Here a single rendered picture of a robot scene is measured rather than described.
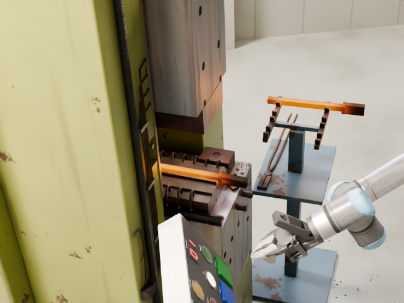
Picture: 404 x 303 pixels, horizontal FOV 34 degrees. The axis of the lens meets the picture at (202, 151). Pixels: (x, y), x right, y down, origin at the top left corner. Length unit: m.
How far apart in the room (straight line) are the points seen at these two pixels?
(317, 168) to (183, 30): 1.26
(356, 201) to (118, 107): 0.71
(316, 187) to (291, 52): 2.59
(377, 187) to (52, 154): 0.98
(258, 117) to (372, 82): 0.95
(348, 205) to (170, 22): 0.72
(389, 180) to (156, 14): 0.86
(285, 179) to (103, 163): 1.17
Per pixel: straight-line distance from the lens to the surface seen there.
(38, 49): 1.79
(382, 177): 2.10
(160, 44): 1.94
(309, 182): 2.87
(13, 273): 2.38
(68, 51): 1.74
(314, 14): 5.55
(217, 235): 2.33
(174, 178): 2.39
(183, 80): 1.97
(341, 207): 1.90
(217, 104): 2.21
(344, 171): 4.06
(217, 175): 2.36
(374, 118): 4.56
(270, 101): 2.90
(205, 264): 1.90
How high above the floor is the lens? 2.47
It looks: 36 degrees down
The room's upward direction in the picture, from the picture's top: 3 degrees counter-clockwise
